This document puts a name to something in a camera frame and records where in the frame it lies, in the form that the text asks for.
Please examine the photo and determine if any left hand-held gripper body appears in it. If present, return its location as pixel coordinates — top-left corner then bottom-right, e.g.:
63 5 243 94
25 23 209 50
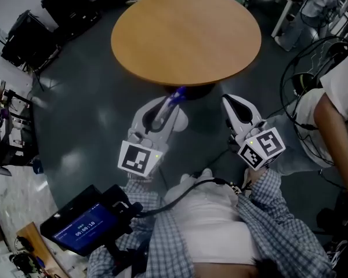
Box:
117 121 171 180

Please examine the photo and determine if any black equipment case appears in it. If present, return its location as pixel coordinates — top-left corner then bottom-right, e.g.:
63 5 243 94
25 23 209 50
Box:
1 9 61 70
41 0 103 39

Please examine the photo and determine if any person's torso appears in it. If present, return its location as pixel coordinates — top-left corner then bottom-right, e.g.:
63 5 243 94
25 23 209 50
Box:
164 169 259 266

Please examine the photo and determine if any person's right forearm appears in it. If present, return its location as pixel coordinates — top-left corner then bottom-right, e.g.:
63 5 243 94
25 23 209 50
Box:
237 166 335 278

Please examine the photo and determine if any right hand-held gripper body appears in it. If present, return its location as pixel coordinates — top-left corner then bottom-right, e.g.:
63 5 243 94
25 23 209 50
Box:
225 119 287 171

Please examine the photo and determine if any black chest mount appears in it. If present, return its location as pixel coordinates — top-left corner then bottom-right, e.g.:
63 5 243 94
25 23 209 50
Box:
100 184 152 273

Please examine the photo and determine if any round wooden table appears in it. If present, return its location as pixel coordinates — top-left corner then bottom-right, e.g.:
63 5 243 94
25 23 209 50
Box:
110 0 262 87

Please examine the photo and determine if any black metal rack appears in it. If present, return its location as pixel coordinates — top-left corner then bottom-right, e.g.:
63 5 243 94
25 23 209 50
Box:
0 88 39 167

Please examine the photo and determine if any wooden workbench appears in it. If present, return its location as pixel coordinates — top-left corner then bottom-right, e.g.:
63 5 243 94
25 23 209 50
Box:
16 221 71 278

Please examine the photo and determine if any person's left forearm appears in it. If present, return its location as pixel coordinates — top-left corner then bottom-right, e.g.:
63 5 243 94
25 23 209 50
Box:
124 172 164 210

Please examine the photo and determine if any black tablet screen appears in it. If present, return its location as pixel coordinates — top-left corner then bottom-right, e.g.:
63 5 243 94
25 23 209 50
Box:
39 184 135 257

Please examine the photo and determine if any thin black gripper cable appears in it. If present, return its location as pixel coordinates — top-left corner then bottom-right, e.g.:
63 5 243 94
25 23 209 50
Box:
204 148 233 169

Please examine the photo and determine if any thick black cable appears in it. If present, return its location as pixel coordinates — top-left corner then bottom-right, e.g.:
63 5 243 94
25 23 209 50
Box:
135 177 242 219

